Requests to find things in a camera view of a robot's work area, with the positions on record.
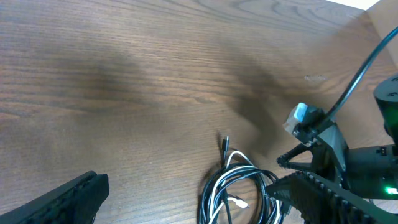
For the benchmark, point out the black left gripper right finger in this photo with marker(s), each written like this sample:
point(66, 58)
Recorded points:
point(322, 201)

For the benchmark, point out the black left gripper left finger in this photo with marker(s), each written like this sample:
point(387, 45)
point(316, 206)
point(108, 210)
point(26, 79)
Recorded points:
point(76, 201)

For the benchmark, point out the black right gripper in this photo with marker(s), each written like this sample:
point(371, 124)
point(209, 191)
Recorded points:
point(354, 168)

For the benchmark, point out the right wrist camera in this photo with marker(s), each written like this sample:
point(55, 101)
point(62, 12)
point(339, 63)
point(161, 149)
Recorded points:
point(300, 121)

